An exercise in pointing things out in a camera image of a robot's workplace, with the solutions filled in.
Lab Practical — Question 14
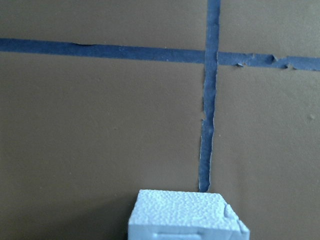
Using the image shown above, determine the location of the light blue block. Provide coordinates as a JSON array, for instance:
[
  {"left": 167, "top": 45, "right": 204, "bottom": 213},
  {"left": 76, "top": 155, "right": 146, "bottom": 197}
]
[{"left": 127, "top": 189, "right": 251, "bottom": 240}]

